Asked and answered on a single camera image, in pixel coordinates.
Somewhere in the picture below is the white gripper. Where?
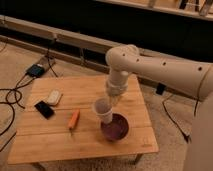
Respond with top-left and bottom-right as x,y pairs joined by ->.
106,69 -> 129,107

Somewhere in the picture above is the white ceramic cup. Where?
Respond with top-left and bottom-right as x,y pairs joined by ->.
92,98 -> 112,124

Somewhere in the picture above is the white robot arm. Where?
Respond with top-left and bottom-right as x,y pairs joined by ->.
105,45 -> 213,171

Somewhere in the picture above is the purple ceramic bowl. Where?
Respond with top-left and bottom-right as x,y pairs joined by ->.
101,113 -> 129,141

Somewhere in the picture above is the wooden low table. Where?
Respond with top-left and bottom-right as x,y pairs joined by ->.
8,75 -> 159,164

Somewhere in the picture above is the white remote control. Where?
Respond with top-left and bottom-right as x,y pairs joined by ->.
46,90 -> 62,106

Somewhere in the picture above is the black smartphone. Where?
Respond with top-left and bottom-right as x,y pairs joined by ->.
34,101 -> 54,119

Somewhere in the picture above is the orange handled screwdriver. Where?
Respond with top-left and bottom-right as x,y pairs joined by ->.
68,109 -> 80,132

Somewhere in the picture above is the black cable on floor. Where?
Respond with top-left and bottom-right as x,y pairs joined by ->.
0,39 -> 59,153

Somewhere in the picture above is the wooden baseboard rail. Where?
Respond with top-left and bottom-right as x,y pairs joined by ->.
0,14 -> 188,98

